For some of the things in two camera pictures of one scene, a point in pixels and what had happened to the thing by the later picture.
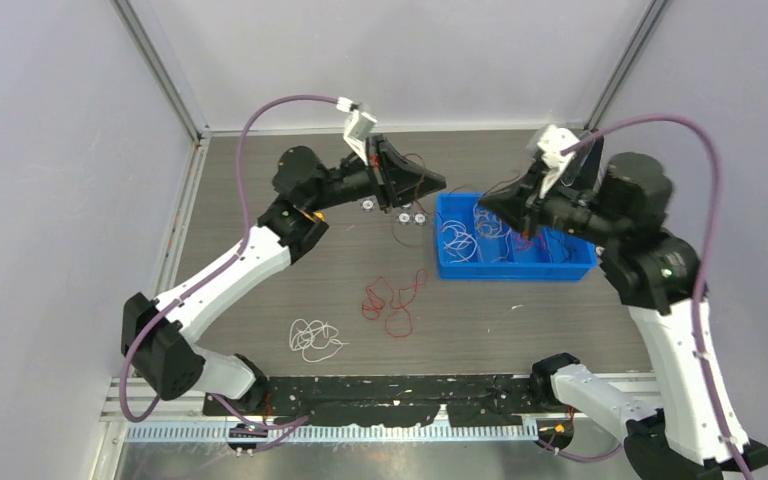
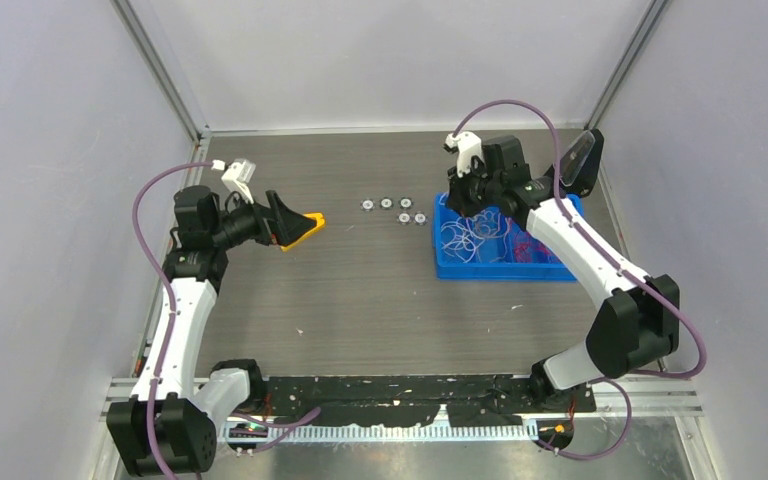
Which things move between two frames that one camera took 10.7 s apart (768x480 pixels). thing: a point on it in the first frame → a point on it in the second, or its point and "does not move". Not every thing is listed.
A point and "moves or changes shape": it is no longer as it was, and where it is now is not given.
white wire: [464, 244] moves or changes shape
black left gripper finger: [401, 181] → [288, 224]
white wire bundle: [316, 339] → [487, 224]
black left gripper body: [374, 166] → [262, 229]
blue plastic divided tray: [475, 243] does not move
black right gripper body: [563, 209] → [476, 190]
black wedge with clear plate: [588, 162] does not move
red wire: [523, 243] moves or changes shape
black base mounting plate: [390, 401] does not move
